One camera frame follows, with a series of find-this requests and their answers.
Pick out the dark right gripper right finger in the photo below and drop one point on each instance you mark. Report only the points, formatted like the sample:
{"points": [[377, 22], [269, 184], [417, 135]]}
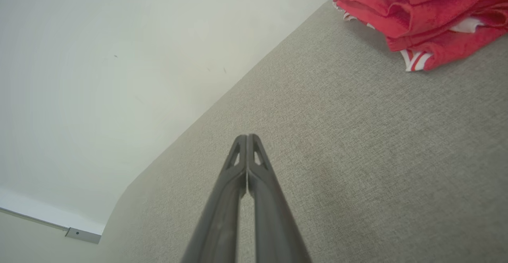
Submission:
{"points": [[270, 215]]}

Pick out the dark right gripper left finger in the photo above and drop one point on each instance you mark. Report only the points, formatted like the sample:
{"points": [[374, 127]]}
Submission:
{"points": [[222, 215]]}

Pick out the red white basketball jersey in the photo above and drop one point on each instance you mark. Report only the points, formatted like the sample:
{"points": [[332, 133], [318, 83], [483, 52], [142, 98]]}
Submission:
{"points": [[448, 52]]}

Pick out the red shorts with white stripe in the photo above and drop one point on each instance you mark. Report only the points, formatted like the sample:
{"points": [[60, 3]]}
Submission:
{"points": [[397, 1]]}

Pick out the grey fabric sofa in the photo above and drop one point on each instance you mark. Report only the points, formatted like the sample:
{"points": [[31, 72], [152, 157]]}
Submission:
{"points": [[357, 156]]}

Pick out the wall baseboard strip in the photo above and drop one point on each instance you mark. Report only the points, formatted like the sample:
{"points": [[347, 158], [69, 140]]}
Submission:
{"points": [[47, 215]]}

